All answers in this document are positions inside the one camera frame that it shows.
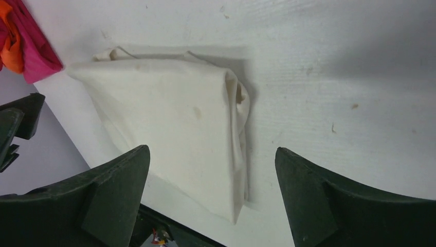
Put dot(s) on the white t shirt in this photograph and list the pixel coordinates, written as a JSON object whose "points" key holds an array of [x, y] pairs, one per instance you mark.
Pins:
{"points": [[190, 112]]}

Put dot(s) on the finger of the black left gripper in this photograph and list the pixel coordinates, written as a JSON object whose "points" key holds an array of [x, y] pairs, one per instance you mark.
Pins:
{"points": [[20, 119]]}

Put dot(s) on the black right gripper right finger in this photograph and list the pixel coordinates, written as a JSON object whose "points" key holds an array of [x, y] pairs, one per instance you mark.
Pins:
{"points": [[324, 208]]}

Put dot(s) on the orange folded shirt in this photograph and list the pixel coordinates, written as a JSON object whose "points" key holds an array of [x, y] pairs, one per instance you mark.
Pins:
{"points": [[11, 42]]}

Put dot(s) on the magenta folded shirt bottom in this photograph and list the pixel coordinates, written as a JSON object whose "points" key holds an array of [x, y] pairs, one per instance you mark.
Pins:
{"points": [[40, 59]]}

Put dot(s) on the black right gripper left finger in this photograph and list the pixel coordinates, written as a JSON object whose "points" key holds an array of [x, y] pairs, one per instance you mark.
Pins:
{"points": [[98, 207]]}

